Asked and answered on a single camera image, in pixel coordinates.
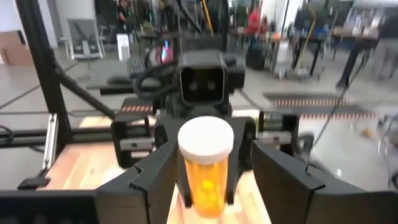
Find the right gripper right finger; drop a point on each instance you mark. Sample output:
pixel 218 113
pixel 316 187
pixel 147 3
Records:
pixel 286 186

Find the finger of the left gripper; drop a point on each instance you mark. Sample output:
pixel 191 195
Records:
pixel 244 143
pixel 166 133

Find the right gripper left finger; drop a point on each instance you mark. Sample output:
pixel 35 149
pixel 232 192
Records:
pixel 149 193

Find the large orange pill bottle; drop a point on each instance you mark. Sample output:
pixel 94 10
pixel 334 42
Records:
pixel 205 174

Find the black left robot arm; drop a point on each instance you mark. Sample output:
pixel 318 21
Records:
pixel 189 18

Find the red device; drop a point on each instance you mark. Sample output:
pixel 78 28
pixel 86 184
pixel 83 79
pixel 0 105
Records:
pixel 167 53

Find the white air purifier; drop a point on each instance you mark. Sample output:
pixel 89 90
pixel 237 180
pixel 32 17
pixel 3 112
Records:
pixel 123 46

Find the black bag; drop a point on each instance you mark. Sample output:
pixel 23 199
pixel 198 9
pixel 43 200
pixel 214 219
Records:
pixel 256 57

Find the grey chair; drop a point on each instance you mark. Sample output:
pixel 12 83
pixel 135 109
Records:
pixel 85 39

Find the person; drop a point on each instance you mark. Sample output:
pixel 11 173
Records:
pixel 253 25
pixel 122 15

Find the black-legged work table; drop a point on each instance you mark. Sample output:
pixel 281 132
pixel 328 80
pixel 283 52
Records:
pixel 311 40
pixel 357 35

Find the brown cardboard box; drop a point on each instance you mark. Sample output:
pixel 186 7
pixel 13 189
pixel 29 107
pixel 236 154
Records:
pixel 14 46

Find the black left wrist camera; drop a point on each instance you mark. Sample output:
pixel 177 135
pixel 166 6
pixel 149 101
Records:
pixel 202 59

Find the black aluminium table frame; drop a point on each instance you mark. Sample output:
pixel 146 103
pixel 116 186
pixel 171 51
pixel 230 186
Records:
pixel 40 62

